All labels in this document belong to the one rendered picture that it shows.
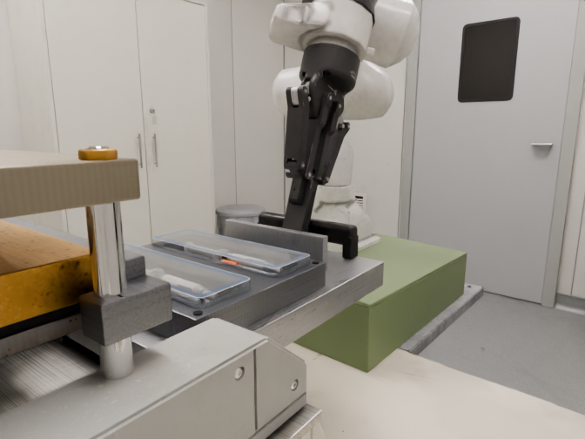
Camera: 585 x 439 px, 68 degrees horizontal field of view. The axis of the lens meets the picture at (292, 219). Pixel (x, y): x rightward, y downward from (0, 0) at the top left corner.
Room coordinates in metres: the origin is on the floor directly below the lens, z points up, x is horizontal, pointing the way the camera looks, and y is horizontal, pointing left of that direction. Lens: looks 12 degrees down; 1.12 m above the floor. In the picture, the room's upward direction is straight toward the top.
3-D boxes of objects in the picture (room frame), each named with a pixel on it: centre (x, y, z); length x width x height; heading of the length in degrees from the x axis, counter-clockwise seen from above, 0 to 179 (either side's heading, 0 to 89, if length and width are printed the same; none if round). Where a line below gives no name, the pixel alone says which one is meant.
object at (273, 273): (0.44, 0.07, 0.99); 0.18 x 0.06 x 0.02; 53
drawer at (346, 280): (0.44, 0.07, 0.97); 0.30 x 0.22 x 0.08; 143
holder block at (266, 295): (0.40, 0.10, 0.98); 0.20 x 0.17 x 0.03; 53
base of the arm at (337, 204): (0.99, -0.10, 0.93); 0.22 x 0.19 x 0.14; 136
